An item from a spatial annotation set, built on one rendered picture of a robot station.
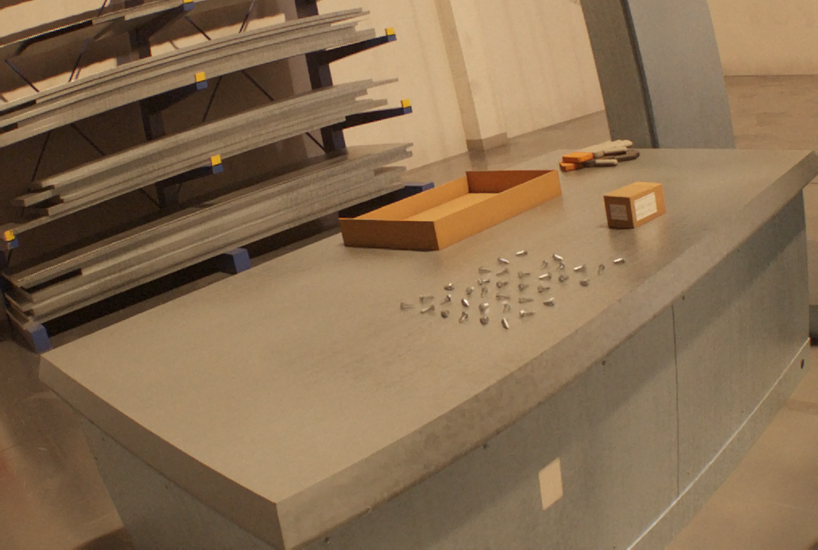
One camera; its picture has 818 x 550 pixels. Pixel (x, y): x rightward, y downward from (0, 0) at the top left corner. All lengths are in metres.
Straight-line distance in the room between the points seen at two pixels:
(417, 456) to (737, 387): 1.05
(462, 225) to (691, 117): 1.41
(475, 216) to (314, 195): 3.46
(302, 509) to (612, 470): 0.68
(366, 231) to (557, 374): 0.85
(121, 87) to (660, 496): 3.98
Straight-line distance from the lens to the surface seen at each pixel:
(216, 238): 4.92
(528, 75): 8.11
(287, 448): 1.01
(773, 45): 10.97
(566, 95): 8.50
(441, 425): 1.01
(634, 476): 1.52
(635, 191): 1.66
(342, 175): 5.39
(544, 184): 1.98
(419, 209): 2.10
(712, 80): 3.16
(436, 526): 1.13
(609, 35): 2.75
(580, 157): 2.29
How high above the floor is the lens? 1.08
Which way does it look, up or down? 13 degrees down
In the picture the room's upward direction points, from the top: 12 degrees counter-clockwise
